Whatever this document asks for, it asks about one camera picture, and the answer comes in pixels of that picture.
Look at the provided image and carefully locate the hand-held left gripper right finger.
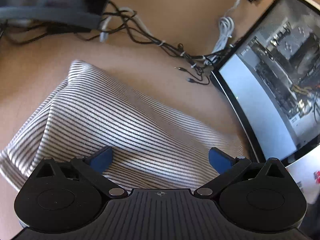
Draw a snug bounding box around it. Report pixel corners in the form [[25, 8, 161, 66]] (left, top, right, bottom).
[[194, 147, 288, 198]]

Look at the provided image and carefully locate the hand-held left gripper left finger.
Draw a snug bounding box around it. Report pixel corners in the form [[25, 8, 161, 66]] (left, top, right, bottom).
[[37, 146, 128, 198]]

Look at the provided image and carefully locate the grey striped garment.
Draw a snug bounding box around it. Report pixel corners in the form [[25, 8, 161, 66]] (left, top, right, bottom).
[[0, 60, 247, 193]]

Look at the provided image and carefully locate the black audio jack cable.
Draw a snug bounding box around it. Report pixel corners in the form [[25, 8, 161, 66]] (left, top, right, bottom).
[[175, 66, 211, 85]]

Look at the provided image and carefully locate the light grey cable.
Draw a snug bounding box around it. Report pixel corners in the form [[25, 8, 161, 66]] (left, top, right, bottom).
[[99, 7, 137, 43]]

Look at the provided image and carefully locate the black cable bundle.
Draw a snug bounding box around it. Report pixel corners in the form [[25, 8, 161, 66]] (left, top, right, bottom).
[[82, 1, 220, 79]]

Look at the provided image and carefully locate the white power cable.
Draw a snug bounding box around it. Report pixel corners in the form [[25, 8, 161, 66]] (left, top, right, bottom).
[[211, 0, 243, 54]]

